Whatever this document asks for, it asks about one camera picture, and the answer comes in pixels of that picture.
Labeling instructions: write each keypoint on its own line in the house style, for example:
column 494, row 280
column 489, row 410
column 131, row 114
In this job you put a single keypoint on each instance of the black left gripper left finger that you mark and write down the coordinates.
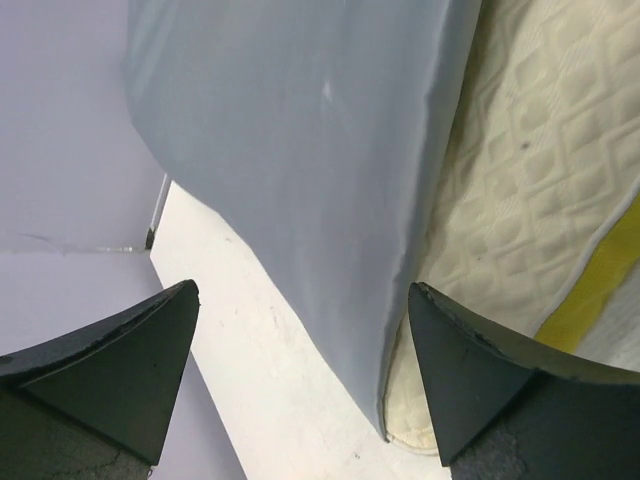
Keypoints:
column 96, row 403

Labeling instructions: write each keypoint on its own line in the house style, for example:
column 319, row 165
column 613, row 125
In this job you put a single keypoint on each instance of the cream pillow yellow edge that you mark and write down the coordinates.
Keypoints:
column 535, row 223

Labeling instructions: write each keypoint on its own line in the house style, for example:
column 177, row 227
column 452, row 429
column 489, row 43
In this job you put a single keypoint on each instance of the aluminium back rail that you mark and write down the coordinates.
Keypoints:
column 157, row 212

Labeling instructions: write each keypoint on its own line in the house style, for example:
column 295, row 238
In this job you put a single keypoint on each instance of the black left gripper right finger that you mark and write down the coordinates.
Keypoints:
column 504, row 406

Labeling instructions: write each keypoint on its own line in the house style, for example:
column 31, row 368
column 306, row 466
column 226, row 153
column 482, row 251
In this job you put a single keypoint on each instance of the grey pillowcase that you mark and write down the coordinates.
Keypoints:
column 317, row 130

